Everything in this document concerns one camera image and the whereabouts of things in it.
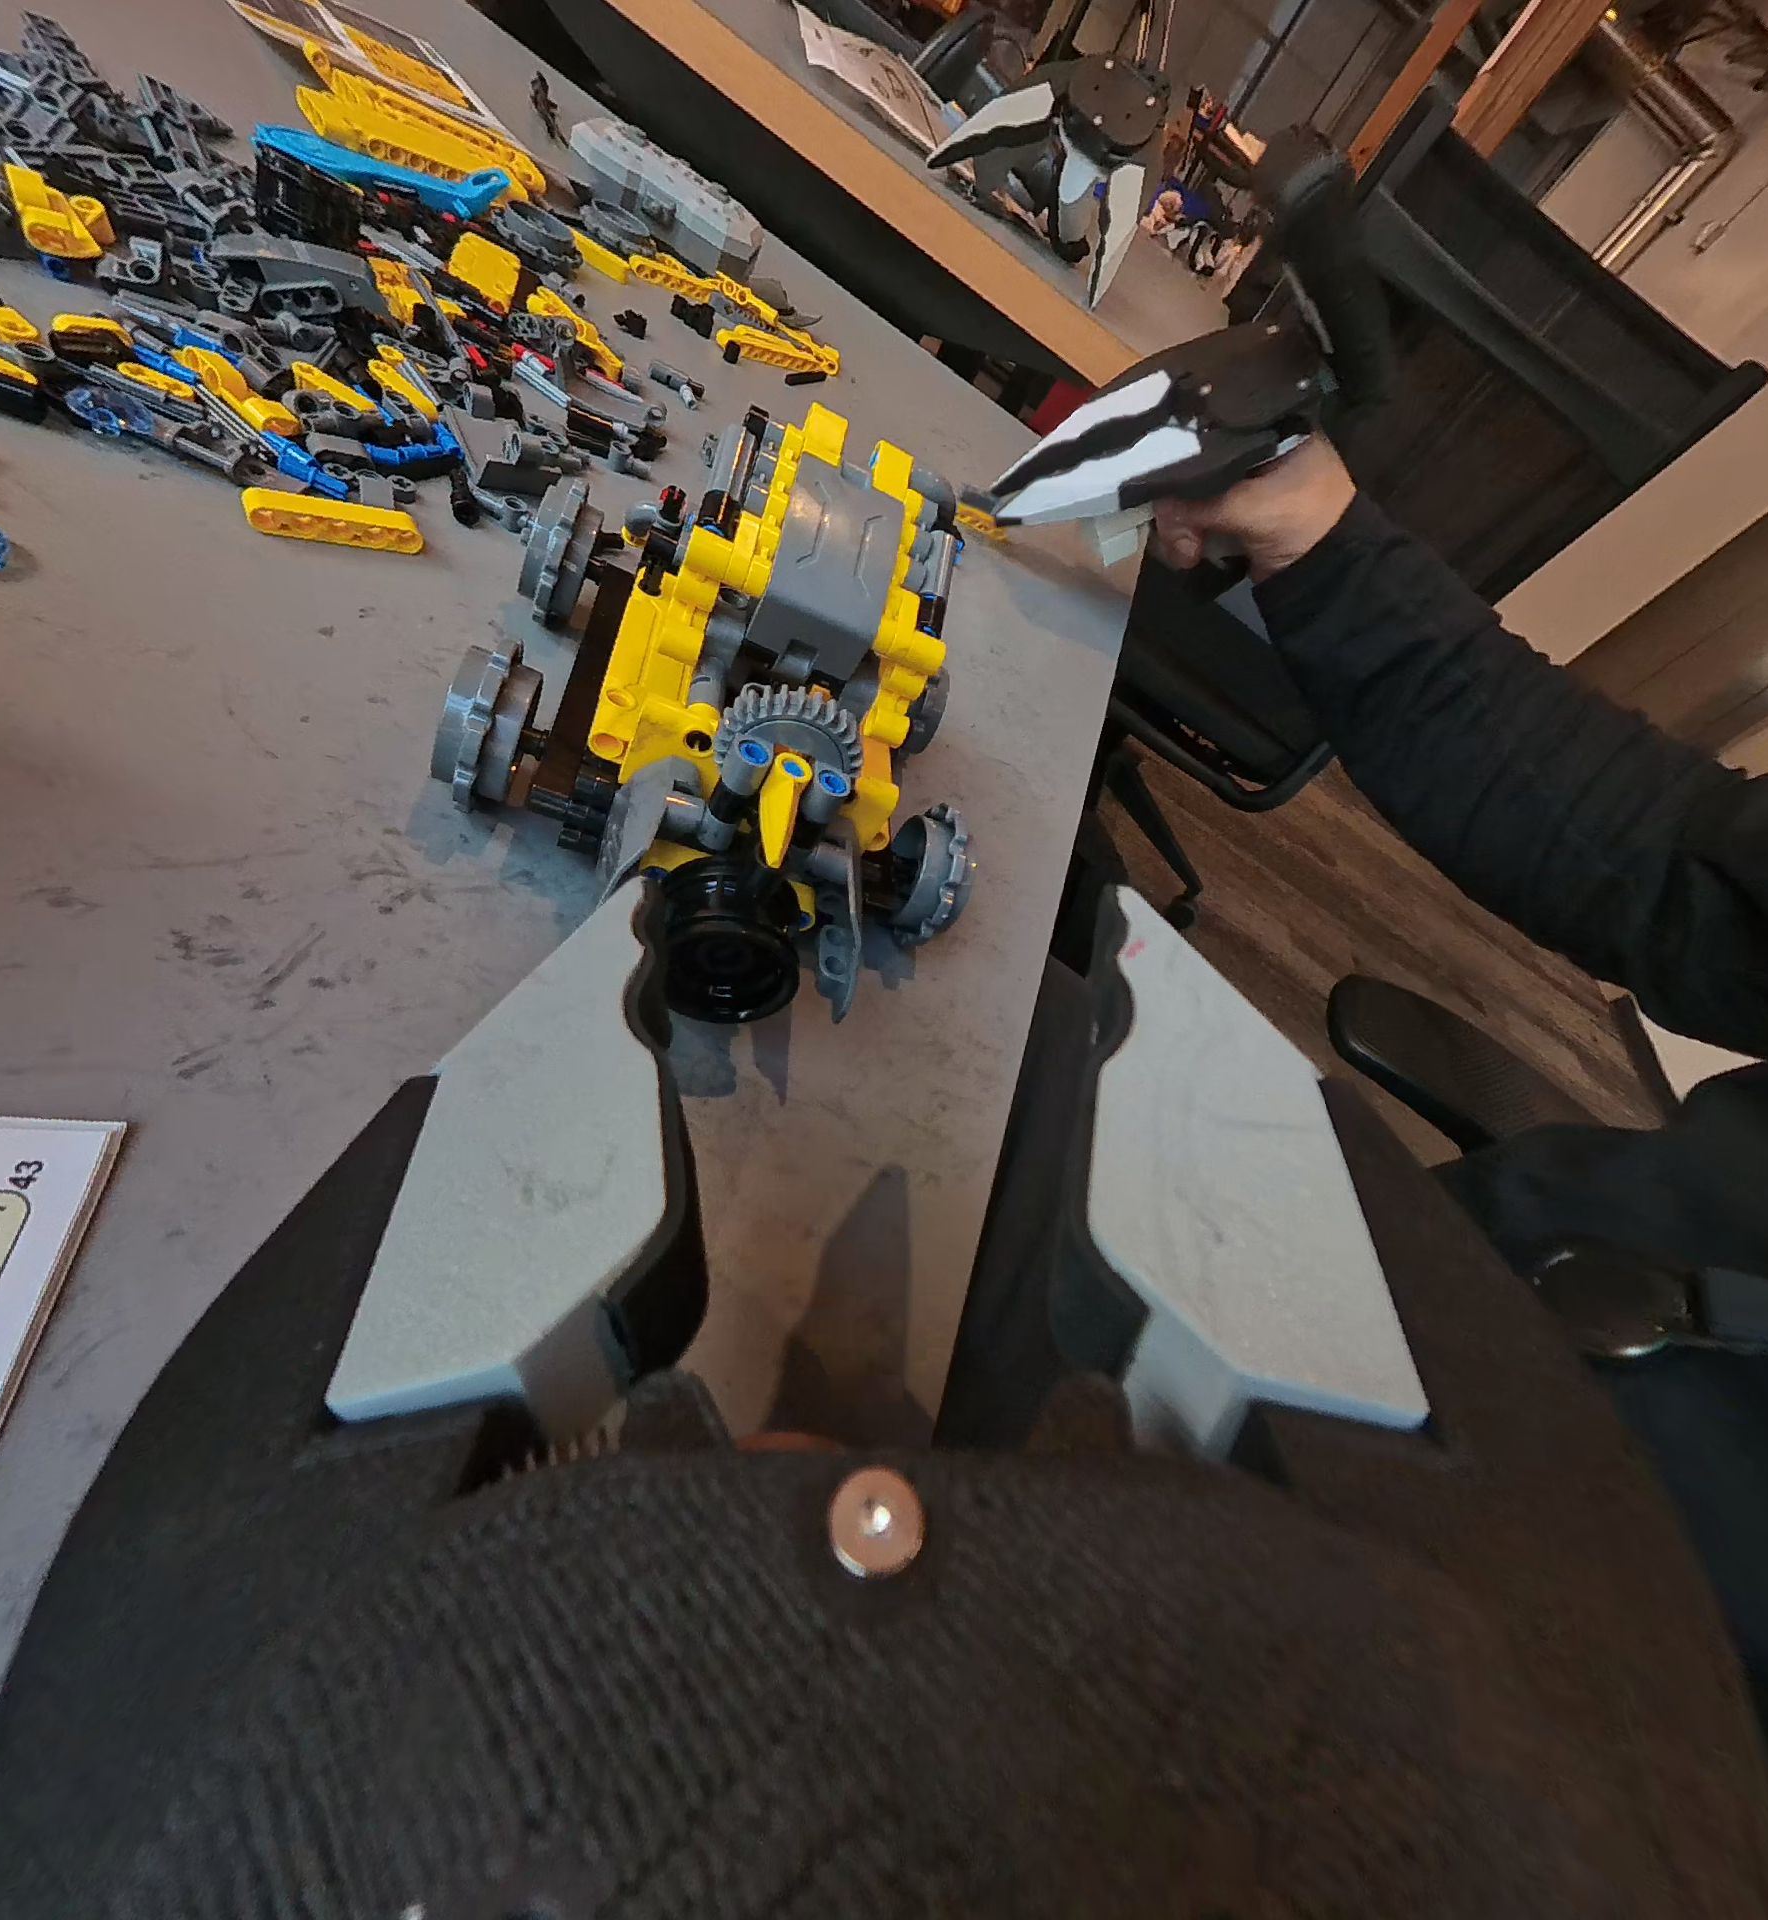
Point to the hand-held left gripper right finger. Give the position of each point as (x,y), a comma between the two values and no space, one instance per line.
(1243,1202)

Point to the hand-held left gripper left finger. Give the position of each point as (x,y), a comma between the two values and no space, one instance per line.
(525,1202)

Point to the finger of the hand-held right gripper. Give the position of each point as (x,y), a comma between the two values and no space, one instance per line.
(1108,422)
(1093,488)

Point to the yellow long beam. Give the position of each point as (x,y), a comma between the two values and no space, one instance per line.
(974,525)

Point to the yellow toy vehicle model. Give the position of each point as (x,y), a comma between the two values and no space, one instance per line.
(824,538)

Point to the pile of toy building pieces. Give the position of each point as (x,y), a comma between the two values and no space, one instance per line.
(287,277)

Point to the person's right forearm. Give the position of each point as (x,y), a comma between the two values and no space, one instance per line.
(1497,750)

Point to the background grey desk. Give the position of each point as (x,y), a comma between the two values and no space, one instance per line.
(887,179)

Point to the person's right hand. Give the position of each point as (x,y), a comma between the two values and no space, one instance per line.
(1259,520)

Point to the black office chair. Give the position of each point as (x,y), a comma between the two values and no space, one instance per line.
(1213,705)

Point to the black cabinet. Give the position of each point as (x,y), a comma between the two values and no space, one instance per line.
(1543,422)

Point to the idle hand-held gripper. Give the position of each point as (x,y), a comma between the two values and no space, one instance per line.
(1108,106)

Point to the printed paper sheet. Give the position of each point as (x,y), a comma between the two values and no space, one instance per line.
(861,61)

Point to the building instruction booklet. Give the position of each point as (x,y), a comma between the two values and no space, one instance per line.
(52,1202)

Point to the yellow grey sticker sheet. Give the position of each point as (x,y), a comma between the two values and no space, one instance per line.
(312,19)

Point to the yellow perforated frame piece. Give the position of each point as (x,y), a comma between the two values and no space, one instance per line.
(421,136)
(374,75)

